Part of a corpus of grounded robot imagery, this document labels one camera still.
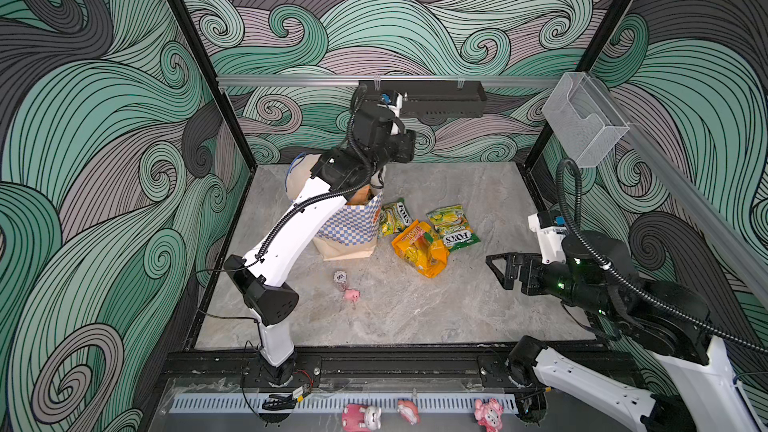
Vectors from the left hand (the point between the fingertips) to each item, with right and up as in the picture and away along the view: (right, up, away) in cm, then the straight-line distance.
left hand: (408, 130), depth 68 cm
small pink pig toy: (-14, -44, +16) cm, 49 cm away
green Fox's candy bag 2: (-1, -23, +32) cm, 39 cm away
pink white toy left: (-12, -66, -1) cm, 67 cm away
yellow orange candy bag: (+6, -31, +22) cm, 39 cm away
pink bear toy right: (+18, -64, -3) cm, 66 cm away
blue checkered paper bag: (-14, -26, +17) cm, 35 cm away
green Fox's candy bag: (+18, -26, +30) cm, 44 cm away
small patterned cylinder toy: (-18, -39, +16) cm, 46 cm away
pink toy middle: (0, -62, -4) cm, 62 cm away
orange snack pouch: (-13, -16, +27) cm, 34 cm away
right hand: (+18, -28, -10) cm, 35 cm away
